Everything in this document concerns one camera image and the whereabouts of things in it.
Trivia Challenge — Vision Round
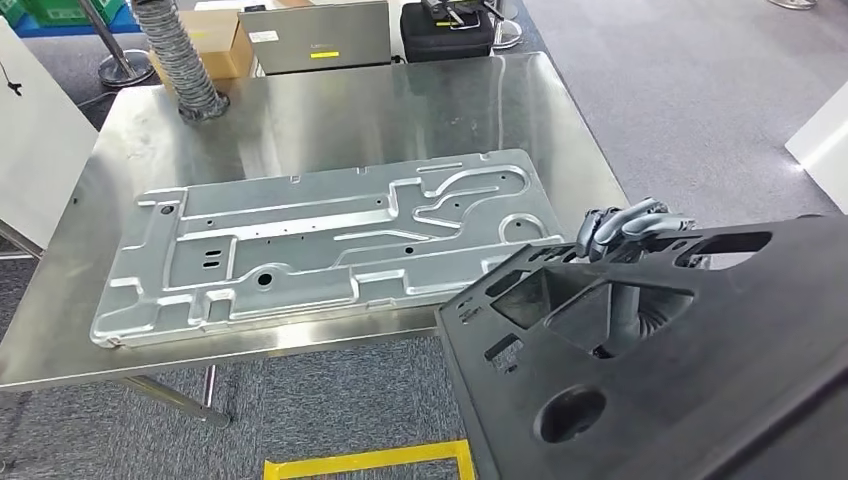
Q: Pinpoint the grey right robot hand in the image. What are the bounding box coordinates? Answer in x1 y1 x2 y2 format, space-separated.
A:
573 196 698 263

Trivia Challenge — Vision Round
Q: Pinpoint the black plastic plate frame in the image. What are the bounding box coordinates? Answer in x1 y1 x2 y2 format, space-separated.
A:
433 213 848 480

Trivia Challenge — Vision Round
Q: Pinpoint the stainless steel workbench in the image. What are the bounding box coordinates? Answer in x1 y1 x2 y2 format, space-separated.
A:
0 51 631 431

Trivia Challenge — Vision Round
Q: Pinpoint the white display block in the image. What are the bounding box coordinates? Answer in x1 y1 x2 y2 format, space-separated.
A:
784 97 848 215

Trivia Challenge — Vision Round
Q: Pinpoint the black carrying case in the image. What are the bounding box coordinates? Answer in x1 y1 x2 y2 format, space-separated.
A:
399 1 497 65

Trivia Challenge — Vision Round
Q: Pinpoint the grey remote controller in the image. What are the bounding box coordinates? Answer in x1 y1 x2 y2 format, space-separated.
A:
421 0 506 32

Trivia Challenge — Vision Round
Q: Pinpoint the white desk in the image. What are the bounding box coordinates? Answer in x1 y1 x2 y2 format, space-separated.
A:
192 0 525 79

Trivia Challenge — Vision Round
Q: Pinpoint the stamped silver metal panel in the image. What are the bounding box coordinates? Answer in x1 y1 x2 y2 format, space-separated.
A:
89 148 566 350

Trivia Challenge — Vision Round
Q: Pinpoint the yellow floor tape square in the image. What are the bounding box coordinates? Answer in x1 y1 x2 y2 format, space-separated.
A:
262 438 478 480

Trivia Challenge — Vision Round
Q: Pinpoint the grey laptop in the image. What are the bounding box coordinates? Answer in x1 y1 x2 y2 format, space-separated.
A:
237 0 393 77

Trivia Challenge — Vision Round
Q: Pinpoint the brown cardboard box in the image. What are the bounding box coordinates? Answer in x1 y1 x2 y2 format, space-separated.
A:
147 7 256 84

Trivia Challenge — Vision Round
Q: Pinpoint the white board panel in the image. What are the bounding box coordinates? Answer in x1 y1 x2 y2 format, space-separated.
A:
0 16 101 253

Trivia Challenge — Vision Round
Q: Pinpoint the green plastic crate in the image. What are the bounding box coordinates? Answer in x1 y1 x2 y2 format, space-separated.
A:
23 0 128 28
0 0 29 29

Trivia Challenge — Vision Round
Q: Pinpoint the blue metal cart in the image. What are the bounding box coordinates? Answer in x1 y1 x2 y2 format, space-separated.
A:
11 5 146 39

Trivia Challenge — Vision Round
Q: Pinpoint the grey ribbed hose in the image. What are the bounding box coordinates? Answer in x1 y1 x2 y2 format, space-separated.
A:
130 0 232 125

